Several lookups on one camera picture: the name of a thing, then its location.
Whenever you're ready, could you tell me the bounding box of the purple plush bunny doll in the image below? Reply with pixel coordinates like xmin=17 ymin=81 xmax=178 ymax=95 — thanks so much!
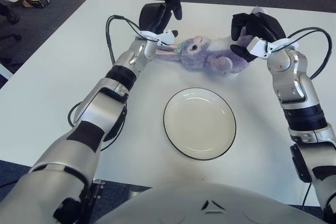
xmin=154 ymin=6 xmax=267 ymax=78

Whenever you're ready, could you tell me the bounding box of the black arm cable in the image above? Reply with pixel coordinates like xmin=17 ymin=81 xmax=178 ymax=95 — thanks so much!
xmin=272 ymin=27 xmax=331 ymax=79
xmin=67 ymin=15 xmax=148 ymax=151

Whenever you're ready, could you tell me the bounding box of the white furniture corner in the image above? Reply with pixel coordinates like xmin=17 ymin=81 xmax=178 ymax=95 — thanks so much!
xmin=0 ymin=62 xmax=14 ymax=80

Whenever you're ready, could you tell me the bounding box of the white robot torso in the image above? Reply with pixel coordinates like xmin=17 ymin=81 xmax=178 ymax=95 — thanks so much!
xmin=97 ymin=182 xmax=334 ymax=224

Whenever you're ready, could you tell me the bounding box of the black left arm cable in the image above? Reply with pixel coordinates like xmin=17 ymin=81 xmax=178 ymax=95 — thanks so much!
xmin=67 ymin=15 xmax=148 ymax=151

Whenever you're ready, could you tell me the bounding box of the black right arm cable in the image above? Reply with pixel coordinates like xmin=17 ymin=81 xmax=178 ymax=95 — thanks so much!
xmin=272 ymin=27 xmax=331 ymax=79

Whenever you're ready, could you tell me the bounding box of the black table frame bracket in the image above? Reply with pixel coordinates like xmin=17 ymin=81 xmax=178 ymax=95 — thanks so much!
xmin=88 ymin=178 xmax=106 ymax=217

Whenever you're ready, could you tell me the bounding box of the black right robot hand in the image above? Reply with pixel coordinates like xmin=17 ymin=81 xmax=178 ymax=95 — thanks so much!
xmin=229 ymin=12 xmax=287 ymax=62

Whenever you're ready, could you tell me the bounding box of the black cardboard box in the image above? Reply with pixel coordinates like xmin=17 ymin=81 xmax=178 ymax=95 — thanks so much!
xmin=22 ymin=0 xmax=50 ymax=8

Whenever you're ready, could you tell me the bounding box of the black office chair base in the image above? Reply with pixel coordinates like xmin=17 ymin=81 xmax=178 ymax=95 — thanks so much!
xmin=0 ymin=2 xmax=23 ymax=66

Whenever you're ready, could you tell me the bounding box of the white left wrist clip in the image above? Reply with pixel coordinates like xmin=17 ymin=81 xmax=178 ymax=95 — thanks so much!
xmin=136 ymin=29 xmax=175 ymax=47

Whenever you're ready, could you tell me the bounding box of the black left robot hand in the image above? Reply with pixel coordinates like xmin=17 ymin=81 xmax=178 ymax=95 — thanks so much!
xmin=138 ymin=0 xmax=183 ymax=38

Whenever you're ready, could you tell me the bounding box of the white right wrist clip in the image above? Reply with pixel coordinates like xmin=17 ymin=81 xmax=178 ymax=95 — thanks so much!
xmin=246 ymin=37 xmax=300 ymax=59

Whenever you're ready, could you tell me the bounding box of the white plate with black rim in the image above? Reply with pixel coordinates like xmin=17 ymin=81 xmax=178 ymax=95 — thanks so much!
xmin=163 ymin=87 xmax=237 ymax=161

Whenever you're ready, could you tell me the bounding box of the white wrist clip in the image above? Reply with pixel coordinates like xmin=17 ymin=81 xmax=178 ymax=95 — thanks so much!
xmin=136 ymin=29 xmax=175 ymax=47
xmin=246 ymin=37 xmax=300 ymax=59

